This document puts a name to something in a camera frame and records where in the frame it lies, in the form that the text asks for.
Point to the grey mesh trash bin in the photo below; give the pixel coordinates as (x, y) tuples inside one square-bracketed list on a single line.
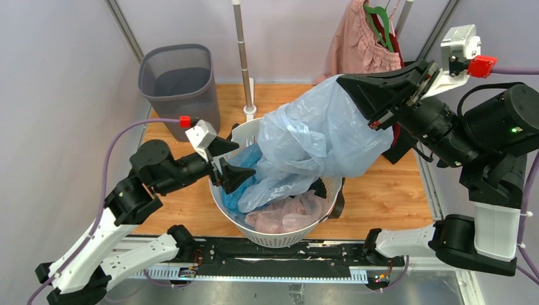
[(178, 80)]

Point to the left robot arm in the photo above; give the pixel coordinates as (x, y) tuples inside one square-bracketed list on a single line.
[(86, 273)]

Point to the pink plastic bag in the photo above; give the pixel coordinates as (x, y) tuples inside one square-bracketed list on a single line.
[(289, 214)]

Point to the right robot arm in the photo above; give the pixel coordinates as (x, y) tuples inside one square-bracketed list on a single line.
[(489, 144)]

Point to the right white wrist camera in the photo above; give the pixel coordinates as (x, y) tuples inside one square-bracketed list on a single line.
[(461, 59)]

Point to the dark red garment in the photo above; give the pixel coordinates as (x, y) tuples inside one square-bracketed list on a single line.
[(390, 38)]

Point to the black plastic bag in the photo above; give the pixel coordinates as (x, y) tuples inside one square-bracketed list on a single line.
[(319, 188)]

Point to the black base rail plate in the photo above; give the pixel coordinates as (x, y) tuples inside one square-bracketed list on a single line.
[(306, 259)]

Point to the black garment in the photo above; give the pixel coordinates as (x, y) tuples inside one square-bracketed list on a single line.
[(402, 143)]

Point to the silver clothes rack pole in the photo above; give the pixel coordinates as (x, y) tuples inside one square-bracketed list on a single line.
[(240, 38)]

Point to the white rack base foot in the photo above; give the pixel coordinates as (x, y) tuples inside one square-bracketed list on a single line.
[(250, 109)]

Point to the bright blue plastic bag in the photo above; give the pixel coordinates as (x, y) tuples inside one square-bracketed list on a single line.
[(244, 164)]

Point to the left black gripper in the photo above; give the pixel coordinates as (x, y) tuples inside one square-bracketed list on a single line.
[(231, 175)]

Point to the pink hanging garment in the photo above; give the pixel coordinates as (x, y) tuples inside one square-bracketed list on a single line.
[(355, 48)]

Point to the white slotted laundry basket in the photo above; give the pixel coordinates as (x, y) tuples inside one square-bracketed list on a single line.
[(335, 197)]

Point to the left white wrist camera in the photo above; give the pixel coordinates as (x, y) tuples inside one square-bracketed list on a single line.
[(200, 136)]

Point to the green clothes hanger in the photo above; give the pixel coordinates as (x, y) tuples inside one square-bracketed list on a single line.
[(384, 19)]

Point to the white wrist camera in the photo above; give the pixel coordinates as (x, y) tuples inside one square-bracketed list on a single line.
[(461, 59), (200, 136)]

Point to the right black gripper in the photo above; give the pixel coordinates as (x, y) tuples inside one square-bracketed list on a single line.
[(383, 96)]

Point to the light blue plastic bag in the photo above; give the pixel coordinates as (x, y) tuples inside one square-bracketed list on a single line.
[(319, 134)]

